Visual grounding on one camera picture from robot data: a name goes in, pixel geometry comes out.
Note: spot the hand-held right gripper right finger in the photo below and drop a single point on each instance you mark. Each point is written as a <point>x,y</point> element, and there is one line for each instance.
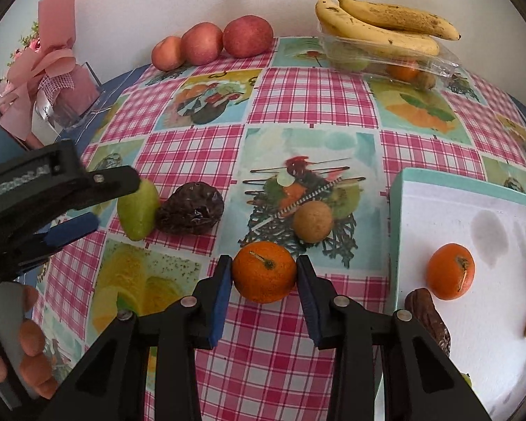
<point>309,305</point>

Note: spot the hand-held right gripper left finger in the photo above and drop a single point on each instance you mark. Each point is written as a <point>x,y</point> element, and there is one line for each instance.
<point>221,300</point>

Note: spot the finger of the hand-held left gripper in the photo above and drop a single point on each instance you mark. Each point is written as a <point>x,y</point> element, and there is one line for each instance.
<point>72,228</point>
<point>109,184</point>

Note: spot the mandarin orange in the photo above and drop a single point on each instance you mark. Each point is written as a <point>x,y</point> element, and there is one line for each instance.
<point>263,276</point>
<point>403,72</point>
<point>449,272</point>

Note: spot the dark brown wrinkled avocado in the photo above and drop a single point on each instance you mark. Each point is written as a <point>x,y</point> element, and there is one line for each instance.
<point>427,320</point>

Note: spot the white tray with teal rim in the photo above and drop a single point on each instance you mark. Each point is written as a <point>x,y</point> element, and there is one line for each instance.
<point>486,346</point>

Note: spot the person's left hand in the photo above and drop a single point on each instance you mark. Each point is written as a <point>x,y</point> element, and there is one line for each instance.
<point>31,337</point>

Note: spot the round brown kiwi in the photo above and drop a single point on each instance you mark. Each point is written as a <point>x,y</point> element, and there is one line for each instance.
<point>313,221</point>

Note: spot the wrinkled dark passion fruit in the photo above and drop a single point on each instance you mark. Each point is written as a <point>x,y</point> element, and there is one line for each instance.
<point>190,215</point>

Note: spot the clear acrylic vase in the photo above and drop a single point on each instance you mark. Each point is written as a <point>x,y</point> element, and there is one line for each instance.
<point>81,96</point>

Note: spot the pink wrapped bouquet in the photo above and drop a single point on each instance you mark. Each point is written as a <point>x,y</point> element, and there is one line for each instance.
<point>48,65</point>

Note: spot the small red apple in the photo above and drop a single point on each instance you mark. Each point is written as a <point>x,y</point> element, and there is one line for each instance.
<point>168,54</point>

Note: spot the medium red apple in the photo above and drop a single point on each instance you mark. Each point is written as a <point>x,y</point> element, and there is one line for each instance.
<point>201,44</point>

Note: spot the large red apple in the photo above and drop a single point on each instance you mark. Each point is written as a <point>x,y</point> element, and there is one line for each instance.
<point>247,36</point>

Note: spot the clear plastic container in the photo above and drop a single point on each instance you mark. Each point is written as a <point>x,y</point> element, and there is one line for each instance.
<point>442,65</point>

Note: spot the spotted yellow banana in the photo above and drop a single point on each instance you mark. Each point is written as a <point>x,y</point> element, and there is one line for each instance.
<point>368,37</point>
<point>394,16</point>

